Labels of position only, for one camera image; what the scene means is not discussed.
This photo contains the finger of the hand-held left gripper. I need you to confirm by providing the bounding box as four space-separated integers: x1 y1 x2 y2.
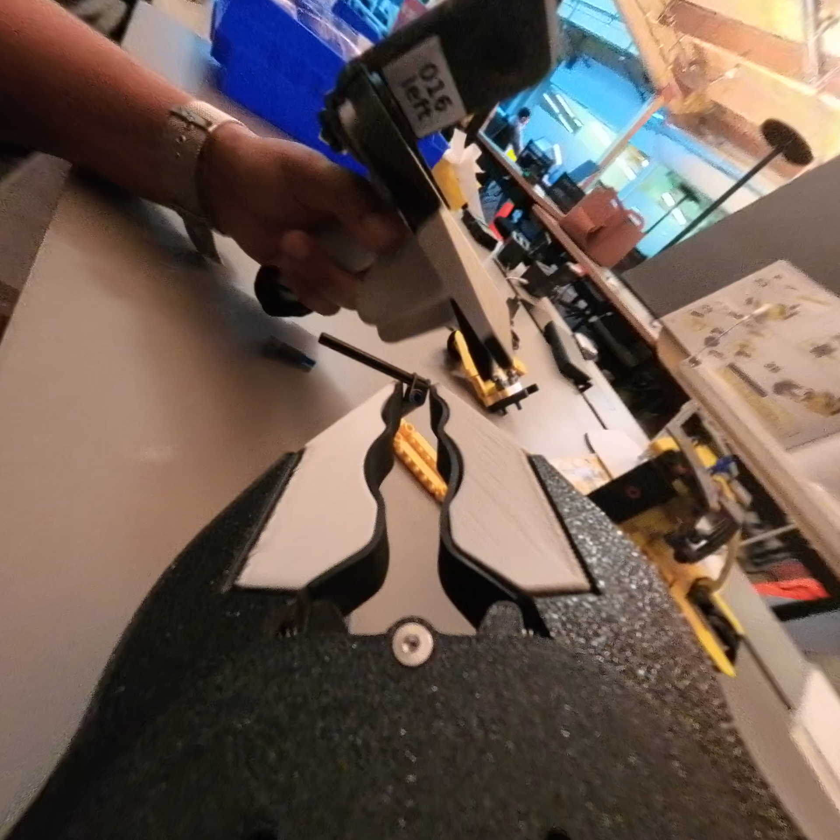
416 209 522 378

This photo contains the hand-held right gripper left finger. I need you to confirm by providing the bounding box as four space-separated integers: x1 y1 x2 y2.
236 384 404 601

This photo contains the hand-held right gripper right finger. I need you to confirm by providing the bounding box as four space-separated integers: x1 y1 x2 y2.
427 387 598 598

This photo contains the yellow toy panel with grey pins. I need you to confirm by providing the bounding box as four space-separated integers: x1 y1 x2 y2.
392 420 450 503

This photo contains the black toy axle rod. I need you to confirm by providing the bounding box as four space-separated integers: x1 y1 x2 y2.
318 332 431 389

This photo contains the person's left forearm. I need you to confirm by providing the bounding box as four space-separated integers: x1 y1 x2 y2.
0 0 198 217

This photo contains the person's left hand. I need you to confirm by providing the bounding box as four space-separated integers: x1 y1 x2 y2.
200 134 404 317

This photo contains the yellow black toy assembly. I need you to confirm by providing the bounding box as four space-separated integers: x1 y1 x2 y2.
446 328 540 416

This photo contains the brown cardboard box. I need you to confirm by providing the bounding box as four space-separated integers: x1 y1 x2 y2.
561 187 647 266

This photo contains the blue plastic bin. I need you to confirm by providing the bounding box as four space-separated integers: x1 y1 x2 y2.
210 0 460 178

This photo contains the metal mesh watch band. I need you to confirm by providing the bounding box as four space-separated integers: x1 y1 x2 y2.
164 98 247 263

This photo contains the toy instruction booklet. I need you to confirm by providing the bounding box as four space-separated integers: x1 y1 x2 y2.
663 259 840 454

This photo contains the black round pole stand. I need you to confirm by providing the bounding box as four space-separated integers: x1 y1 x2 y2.
656 118 815 263

